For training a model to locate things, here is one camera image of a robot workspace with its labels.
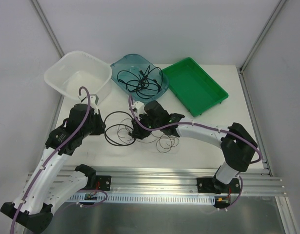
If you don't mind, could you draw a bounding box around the thick black USB cable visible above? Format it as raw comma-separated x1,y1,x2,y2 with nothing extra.
125,68,164,100
103,111,137,147

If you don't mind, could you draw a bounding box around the thin brown wire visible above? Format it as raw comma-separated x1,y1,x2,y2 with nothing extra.
117,118,181,154

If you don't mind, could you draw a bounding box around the thin black USB cable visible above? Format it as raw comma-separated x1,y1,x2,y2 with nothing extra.
117,63,164,93

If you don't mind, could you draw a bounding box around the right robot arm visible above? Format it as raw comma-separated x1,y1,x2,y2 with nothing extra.
128,97,262,194

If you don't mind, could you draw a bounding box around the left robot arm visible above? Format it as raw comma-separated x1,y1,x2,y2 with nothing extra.
0,103,105,234

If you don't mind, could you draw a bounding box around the teal translucent plastic tray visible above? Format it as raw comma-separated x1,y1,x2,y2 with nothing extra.
111,54,169,103

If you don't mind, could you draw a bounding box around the green plastic tray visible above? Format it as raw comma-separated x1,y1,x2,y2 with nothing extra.
162,57,229,117

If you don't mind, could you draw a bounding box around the white plastic tub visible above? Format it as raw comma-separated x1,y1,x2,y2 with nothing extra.
44,51,112,104

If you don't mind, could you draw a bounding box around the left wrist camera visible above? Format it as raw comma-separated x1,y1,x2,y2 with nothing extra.
78,94,100,115

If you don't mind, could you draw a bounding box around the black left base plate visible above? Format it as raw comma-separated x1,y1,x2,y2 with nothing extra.
96,175,112,191

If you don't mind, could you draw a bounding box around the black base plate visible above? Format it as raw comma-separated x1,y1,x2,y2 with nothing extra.
196,177,240,194
96,175,112,191

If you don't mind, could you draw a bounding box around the white slotted cable duct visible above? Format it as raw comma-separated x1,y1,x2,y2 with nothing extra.
67,193,215,205

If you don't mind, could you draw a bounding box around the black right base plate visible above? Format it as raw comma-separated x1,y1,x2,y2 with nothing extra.
196,177,240,194

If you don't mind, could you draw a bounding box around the aluminium mounting rail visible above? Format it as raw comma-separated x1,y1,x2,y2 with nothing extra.
25,164,287,197

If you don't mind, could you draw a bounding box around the left aluminium frame post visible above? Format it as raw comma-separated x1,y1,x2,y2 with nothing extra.
30,0,65,58

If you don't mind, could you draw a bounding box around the aluminium frame post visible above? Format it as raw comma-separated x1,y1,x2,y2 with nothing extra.
239,0,288,73
30,0,65,58

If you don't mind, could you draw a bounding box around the right aluminium frame post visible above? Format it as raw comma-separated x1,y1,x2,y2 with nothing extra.
239,0,288,73

